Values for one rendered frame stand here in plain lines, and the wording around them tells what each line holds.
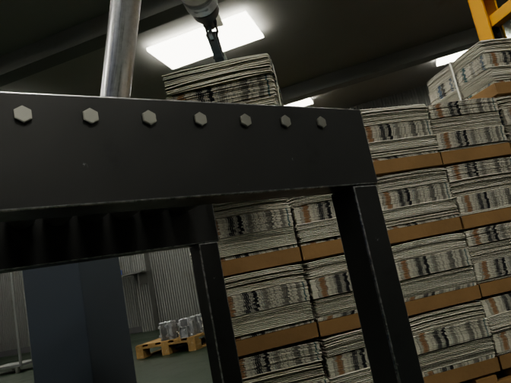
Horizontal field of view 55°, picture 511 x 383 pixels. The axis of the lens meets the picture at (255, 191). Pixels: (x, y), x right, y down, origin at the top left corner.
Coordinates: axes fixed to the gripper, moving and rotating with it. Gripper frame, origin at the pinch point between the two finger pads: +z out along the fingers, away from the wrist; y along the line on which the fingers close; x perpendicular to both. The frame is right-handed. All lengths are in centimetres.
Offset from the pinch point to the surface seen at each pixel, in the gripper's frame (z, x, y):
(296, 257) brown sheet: 17, 10, 67
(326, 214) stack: 22, 21, 54
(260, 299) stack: 13, -2, 77
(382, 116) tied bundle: 30, 46, 23
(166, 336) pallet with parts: 382, -168, 85
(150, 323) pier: 829, -362, 58
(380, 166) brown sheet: 29, 42, 40
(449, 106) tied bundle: 41, 71, 21
